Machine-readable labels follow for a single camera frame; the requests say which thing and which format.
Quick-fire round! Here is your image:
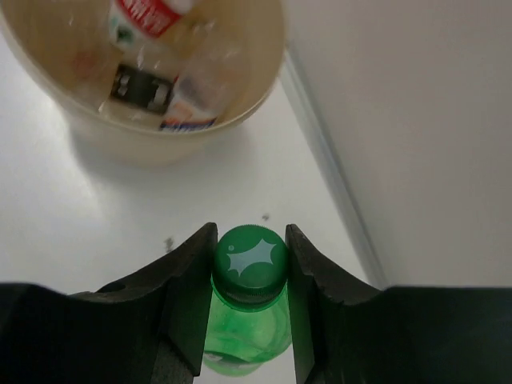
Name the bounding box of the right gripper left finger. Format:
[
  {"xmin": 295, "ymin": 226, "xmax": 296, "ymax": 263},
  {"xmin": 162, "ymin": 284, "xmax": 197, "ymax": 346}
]
[{"xmin": 1, "ymin": 223, "xmax": 218, "ymax": 383}]

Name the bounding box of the small bottle black label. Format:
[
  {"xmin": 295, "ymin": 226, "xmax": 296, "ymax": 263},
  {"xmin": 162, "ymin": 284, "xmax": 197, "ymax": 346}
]
[{"xmin": 110, "ymin": 63, "xmax": 174, "ymax": 116}]

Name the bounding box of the large red label bottle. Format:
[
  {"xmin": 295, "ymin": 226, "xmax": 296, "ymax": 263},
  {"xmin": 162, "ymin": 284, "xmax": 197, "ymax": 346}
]
[{"xmin": 108, "ymin": 0, "xmax": 195, "ymax": 45}]

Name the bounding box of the green plastic bottle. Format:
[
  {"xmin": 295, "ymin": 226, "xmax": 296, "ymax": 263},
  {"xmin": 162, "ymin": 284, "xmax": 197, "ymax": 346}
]
[{"xmin": 203, "ymin": 225, "xmax": 292, "ymax": 378}]

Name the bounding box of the beige round paper bin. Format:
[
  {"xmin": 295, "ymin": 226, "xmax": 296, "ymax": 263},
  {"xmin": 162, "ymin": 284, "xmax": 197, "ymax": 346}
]
[{"xmin": 1, "ymin": 1, "xmax": 286, "ymax": 165}]

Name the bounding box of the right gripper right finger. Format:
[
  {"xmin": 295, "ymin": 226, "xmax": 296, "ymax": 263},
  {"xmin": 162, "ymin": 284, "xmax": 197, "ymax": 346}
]
[{"xmin": 286, "ymin": 225, "xmax": 511, "ymax": 383}]

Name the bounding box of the clear bottle white blue label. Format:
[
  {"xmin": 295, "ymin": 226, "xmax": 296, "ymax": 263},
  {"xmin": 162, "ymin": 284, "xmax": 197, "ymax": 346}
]
[{"xmin": 159, "ymin": 62, "xmax": 229, "ymax": 133}]

